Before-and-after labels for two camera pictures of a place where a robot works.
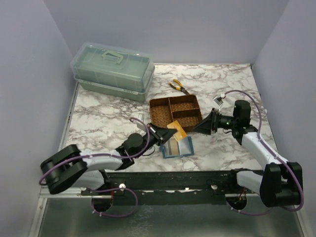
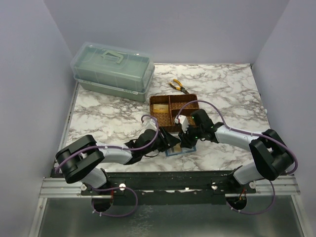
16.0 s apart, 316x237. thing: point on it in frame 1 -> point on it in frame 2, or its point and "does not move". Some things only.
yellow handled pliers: [180, 88] does not move
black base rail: [168, 187] does not move
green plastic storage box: [119, 70] does not move
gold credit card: [180, 134] -> [160, 108]
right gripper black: [215, 120] -> [186, 140]
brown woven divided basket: [185, 110] does not move
